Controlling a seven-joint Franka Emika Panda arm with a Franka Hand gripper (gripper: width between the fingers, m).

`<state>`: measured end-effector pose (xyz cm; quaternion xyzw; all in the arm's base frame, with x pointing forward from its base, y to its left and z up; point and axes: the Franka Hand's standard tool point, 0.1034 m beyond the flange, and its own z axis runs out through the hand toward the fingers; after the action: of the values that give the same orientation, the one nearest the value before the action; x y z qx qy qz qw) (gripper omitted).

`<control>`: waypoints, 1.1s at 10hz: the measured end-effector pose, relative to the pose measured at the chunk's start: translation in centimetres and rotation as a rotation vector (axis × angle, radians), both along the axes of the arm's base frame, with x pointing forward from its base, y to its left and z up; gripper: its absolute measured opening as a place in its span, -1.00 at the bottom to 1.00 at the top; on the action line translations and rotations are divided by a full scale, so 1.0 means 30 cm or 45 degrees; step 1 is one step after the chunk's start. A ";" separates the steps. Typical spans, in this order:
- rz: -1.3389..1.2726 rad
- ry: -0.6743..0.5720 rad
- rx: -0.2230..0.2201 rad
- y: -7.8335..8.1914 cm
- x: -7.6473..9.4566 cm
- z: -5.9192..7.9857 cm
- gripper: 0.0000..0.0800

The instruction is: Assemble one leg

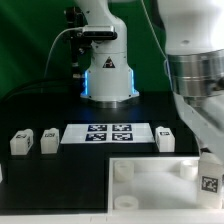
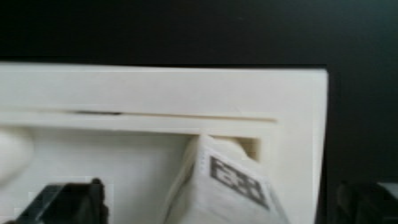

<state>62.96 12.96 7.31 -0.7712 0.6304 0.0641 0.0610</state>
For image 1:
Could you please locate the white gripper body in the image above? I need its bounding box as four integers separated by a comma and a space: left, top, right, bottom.
173, 93, 224, 163

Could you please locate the white square table top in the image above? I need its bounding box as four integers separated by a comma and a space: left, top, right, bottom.
107, 156, 214, 214

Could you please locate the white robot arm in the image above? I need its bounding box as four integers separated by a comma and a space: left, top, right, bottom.
74, 0, 224, 162

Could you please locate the white marker sheet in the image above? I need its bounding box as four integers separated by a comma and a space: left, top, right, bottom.
61, 123, 154, 144

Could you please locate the white part left edge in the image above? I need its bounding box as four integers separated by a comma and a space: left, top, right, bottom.
0, 164, 3, 184

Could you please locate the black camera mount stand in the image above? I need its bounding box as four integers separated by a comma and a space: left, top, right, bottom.
64, 7, 90, 79

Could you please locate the black cable bundle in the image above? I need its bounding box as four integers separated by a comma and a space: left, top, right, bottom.
0, 77, 84, 104

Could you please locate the grey camera on mount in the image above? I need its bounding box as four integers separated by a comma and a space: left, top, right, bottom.
82, 25, 117, 40

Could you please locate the white camera cable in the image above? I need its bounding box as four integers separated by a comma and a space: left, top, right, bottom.
43, 27, 84, 79

